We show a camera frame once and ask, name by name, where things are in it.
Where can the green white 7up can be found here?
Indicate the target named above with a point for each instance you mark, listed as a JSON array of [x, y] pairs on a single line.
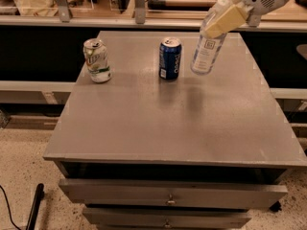
[[96, 60]]

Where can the blue pepsi can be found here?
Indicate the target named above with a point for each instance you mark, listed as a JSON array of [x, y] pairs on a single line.
[[169, 58]]

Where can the clear plastic water bottle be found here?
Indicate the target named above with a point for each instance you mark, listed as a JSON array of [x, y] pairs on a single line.
[[209, 44]]

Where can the grey drawer cabinet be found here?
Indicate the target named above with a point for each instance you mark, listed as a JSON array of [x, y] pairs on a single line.
[[225, 127]]

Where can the grey drawer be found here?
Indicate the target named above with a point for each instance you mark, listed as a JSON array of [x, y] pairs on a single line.
[[164, 219], [172, 193]]

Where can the black pole on floor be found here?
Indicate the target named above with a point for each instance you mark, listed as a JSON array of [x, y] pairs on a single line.
[[39, 195]]

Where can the metal window rail frame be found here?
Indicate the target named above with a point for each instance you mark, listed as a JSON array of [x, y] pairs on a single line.
[[104, 14]]

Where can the upper grey drawer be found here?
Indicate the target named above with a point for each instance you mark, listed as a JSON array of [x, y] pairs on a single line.
[[172, 193]]

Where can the lower grey drawer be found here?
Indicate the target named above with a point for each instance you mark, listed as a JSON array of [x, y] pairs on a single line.
[[164, 219]]

